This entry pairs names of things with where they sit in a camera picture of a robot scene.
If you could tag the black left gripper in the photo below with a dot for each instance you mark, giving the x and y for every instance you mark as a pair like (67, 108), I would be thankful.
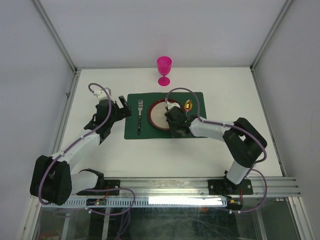
(124, 112)

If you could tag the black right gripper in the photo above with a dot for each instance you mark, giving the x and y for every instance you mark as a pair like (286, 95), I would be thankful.
(174, 133)

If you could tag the silver fork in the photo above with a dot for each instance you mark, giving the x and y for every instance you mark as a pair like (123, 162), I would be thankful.
(140, 109)

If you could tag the gold bowl spoon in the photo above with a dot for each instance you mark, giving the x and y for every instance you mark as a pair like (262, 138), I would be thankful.
(188, 106)

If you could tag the red rimmed cream plate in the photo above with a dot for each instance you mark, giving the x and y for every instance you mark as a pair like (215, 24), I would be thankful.
(156, 115)

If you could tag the green placemat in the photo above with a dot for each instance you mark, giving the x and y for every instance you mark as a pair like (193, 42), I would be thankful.
(147, 129)

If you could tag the pink plastic goblet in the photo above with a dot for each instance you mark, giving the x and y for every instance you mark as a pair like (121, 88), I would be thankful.
(164, 66)

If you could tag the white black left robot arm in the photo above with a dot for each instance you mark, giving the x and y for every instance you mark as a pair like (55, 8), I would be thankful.
(52, 179)

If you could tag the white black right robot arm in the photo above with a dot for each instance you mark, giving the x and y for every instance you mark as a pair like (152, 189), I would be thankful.
(243, 141)

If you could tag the aluminium left frame post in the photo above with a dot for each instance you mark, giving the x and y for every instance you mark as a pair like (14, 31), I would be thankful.
(54, 34)

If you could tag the aluminium frame post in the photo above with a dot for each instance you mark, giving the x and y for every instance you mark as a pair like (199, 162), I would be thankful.
(271, 33)
(54, 34)

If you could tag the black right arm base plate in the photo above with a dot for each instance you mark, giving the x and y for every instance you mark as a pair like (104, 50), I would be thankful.
(224, 188)

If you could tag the aluminium front rail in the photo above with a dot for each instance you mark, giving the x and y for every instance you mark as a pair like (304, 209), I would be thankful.
(273, 187)

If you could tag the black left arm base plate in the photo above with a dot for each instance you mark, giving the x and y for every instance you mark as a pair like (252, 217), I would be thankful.
(110, 187)

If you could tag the white slotted cable duct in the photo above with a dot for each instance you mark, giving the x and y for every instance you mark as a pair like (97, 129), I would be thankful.
(145, 202)

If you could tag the aluminium right frame post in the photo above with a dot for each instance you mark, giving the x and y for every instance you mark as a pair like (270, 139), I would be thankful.
(271, 33)

